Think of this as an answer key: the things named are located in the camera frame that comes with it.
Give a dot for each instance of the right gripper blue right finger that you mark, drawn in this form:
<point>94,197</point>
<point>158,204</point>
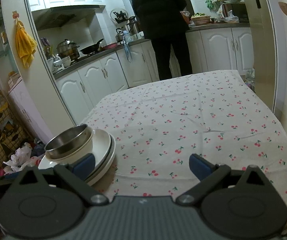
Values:
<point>200,167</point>

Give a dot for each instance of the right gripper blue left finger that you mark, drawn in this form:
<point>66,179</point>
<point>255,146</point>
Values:
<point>83,167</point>

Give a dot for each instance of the stainless steel bowl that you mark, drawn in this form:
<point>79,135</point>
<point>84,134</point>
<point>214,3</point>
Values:
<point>67,139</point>

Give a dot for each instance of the large cream bowl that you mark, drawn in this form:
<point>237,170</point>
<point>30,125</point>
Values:
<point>101,146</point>

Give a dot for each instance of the white floral plate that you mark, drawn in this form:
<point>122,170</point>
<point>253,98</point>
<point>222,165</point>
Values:
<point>49,162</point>

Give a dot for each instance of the white kitchen base cabinets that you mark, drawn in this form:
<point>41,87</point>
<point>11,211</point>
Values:
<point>84,84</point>

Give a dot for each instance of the white plastic bag pile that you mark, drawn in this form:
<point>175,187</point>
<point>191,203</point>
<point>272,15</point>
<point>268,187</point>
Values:
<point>25,156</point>

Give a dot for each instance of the cherry print tablecloth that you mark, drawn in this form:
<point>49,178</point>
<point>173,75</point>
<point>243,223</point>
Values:
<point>158,126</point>

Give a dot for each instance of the black frying pan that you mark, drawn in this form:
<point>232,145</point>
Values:
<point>91,49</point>

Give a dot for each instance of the steel cooking pot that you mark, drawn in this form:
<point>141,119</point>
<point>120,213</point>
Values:
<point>68,48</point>

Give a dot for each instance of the yellow hanging cloth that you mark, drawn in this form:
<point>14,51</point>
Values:
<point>25,45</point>

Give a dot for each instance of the steel kettle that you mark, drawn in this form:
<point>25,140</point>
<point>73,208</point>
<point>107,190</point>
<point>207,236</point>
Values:
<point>119,34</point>

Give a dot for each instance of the blue hanging towel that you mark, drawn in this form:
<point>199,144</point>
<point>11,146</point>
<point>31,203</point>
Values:
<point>126,40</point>

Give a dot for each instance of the woven vegetable basket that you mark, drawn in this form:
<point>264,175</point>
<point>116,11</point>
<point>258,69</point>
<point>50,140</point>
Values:
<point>200,19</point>

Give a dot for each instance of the person in dark clothes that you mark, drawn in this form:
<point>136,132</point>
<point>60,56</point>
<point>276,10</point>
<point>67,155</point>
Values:
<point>163,24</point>

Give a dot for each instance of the beige refrigerator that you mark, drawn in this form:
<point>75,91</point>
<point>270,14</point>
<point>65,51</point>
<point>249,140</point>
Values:
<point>261,26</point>

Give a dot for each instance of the yellow wire basket rack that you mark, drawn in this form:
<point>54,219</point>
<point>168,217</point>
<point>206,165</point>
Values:
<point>12,134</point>

